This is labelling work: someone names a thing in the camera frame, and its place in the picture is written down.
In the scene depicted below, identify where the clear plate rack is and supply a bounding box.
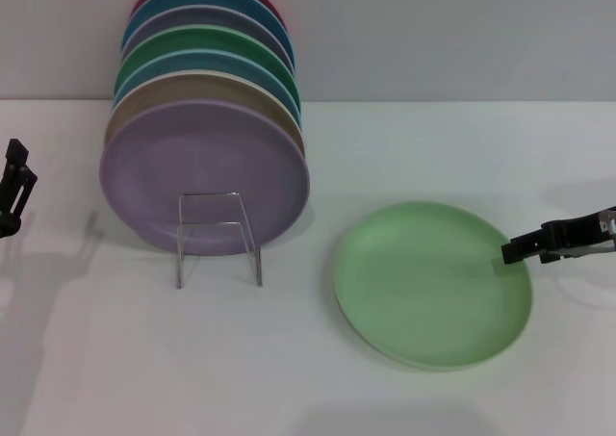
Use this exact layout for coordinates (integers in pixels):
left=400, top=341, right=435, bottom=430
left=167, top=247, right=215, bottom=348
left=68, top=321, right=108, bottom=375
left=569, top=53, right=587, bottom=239
left=175, top=192, right=264, bottom=291

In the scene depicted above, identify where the dark green plate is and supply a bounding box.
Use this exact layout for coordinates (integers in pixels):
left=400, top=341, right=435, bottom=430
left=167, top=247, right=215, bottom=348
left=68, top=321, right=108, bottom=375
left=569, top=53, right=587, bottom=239
left=113, top=23, right=302, bottom=115

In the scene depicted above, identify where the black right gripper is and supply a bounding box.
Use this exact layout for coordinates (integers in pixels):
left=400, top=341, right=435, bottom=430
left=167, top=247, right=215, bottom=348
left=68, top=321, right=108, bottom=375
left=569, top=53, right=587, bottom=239
left=500, top=204, right=616, bottom=266

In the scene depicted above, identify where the light green plate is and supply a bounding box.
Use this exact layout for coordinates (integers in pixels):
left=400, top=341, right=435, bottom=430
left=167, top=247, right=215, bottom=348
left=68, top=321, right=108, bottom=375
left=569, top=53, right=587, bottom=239
left=333, top=200, right=534, bottom=373

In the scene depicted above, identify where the beige plate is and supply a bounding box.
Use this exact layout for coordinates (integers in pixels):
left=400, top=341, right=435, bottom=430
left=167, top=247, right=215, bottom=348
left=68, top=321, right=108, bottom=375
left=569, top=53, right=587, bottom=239
left=103, top=68, right=307, bottom=159

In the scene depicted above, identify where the grey purple plate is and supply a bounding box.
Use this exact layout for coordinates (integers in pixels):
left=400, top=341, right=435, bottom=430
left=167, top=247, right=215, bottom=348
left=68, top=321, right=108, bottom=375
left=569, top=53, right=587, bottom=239
left=119, top=4, right=296, bottom=72

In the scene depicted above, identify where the lilac plate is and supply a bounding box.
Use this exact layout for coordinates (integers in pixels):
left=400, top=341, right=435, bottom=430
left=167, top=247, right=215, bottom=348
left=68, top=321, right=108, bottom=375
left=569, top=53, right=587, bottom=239
left=99, top=99, right=311, bottom=257

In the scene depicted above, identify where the light blue plate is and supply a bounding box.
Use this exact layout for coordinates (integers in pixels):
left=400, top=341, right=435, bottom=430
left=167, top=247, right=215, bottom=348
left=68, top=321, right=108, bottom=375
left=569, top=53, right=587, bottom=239
left=111, top=48, right=303, bottom=120

